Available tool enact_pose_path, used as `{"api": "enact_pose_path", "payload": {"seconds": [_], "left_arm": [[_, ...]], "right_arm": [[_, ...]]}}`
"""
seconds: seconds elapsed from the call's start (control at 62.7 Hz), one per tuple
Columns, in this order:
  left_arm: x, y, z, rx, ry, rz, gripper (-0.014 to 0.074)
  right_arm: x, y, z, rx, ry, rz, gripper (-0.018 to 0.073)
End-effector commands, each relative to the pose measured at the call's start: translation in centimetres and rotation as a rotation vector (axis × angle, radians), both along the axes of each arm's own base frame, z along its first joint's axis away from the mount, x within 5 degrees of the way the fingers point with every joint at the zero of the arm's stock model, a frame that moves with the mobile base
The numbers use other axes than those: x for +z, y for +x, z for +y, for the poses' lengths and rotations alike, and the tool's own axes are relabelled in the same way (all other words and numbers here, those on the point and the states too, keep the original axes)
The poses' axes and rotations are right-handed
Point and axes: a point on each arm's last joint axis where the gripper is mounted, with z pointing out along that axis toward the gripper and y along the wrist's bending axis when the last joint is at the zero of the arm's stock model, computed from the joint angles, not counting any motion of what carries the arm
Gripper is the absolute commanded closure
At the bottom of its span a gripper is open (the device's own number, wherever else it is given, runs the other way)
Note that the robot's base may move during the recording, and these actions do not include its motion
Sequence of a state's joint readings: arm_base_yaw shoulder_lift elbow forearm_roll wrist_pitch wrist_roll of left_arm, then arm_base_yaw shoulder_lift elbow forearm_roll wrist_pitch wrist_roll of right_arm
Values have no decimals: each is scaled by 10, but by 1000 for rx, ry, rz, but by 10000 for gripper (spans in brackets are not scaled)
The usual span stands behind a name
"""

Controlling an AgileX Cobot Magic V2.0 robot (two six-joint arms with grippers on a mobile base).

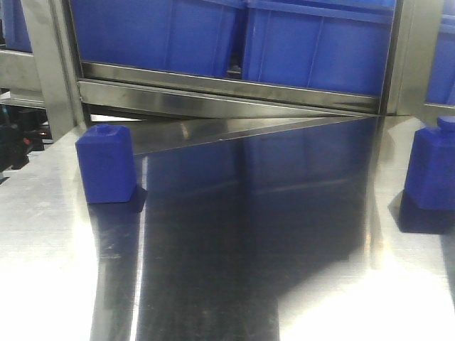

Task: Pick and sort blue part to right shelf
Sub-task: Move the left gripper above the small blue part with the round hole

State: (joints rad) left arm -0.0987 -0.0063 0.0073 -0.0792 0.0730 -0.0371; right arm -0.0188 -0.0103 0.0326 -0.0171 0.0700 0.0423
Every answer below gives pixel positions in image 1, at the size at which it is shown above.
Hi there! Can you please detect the blue plastic block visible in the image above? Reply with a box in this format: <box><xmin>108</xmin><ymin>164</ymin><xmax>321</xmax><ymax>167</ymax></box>
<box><xmin>75</xmin><ymin>124</ymin><xmax>137</xmax><ymax>204</ymax></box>
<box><xmin>405</xmin><ymin>116</ymin><xmax>454</xmax><ymax>210</ymax></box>

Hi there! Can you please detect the blue bin behind left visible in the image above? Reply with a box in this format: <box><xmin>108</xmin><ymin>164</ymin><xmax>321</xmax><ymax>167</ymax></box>
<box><xmin>70</xmin><ymin>1</ymin><xmax>245</xmax><ymax>77</ymax></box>

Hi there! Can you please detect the blue bin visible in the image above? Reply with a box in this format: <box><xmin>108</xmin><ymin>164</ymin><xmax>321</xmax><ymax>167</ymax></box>
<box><xmin>427</xmin><ymin>1</ymin><xmax>454</xmax><ymax>105</ymax></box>
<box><xmin>70</xmin><ymin>1</ymin><xmax>245</xmax><ymax>77</ymax></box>
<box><xmin>242</xmin><ymin>1</ymin><xmax>393</xmax><ymax>96</ymax></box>
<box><xmin>1</xmin><ymin>0</ymin><xmax>32</xmax><ymax>53</ymax></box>

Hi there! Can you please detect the blue bin behind right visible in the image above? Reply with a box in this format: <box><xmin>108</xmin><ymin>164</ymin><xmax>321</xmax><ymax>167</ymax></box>
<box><xmin>242</xmin><ymin>1</ymin><xmax>393</xmax><ymax>96</ymax></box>

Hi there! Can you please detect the black equipment with red light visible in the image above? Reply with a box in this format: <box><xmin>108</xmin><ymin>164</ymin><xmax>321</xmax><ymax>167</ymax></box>
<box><xmin>1</xmin><ymin>104</ymin><xmax>53</xmax><ymax>172</ymax></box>

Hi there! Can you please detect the blue bin far right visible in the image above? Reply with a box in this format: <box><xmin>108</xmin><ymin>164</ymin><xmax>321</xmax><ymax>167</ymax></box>
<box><xmin>427</xmin><ymin>1</ymin><xmax>454</xmax><ymax>105</ymax></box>

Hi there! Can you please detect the blue bin far left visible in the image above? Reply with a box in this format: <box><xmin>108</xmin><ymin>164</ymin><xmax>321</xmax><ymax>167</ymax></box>
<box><xmin>1</xmin><ymin>0</ymin><xmax>32</xmax><ymax>53</ymax></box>

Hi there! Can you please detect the stainless steel shelf frame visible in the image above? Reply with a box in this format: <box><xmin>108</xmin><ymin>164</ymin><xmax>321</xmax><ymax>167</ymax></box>
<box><xmin>22</xmin><ymin>1</ymin><xmax>451</xmax><ymax>138</ymax></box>

